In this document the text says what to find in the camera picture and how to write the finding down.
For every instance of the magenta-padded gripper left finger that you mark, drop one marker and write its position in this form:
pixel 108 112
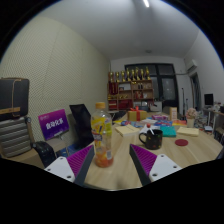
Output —
pixel 80 160

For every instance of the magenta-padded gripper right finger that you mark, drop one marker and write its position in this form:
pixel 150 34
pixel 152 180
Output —
pixel 145 159

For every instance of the yellow-label drink bottle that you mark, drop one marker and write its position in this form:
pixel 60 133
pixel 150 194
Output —
pixel 101 133

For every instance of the black polka-dot mug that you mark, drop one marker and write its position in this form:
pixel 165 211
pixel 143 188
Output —
pixel 154 140

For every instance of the red ball white stick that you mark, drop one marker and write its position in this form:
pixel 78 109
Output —
pixel 148 126

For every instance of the tan paper envelope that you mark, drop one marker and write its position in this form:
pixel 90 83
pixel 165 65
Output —
pixel 187 131
pixel 126 130

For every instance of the black office chair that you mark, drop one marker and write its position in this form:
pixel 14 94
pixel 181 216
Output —
pixel 81 125
pixel 44 153

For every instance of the teal book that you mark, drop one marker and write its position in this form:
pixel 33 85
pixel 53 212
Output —
pixel 168 131

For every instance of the blue printed book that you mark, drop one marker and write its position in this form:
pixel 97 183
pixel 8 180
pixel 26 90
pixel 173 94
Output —
pixel 133 124

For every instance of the flat round red coaster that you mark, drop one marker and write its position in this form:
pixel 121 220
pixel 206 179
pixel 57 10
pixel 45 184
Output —
pixel 181 142

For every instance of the yellow gift box red ribbon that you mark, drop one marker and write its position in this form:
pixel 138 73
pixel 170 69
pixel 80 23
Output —
pixel 136 115

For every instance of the purple sign board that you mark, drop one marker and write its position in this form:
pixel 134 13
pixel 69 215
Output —
pixel 53 124

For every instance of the orange book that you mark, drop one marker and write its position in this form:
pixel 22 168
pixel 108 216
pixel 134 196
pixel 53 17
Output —
pixel 179 123

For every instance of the tan standing card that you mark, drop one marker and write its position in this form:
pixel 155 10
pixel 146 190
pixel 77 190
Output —
pixel 173 114

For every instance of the pink flowers in white pot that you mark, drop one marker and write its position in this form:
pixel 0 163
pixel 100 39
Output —
pixel 191 115

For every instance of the wooden shelf unit with trophies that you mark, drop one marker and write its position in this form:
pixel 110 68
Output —
pixel 130 93

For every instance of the black tripod stand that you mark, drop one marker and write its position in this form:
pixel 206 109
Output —
pixel 183 103

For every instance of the grey ribbed suitcase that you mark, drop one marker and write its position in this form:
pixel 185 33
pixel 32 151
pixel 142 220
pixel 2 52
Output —
pixel 15 136

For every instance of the dark glass door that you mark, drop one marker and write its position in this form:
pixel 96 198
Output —
pixel 166 86

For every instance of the wooden side desk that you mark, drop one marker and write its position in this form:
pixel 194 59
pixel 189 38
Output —
pixel 216 115

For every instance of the black computer monitor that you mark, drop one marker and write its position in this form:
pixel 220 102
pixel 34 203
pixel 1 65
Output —
pixel 208 99

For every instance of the black bag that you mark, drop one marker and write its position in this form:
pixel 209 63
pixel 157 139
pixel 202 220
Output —
pixel 13 95

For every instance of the white wall air conditioner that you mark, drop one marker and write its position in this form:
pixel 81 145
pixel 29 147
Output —
pixel 191 65

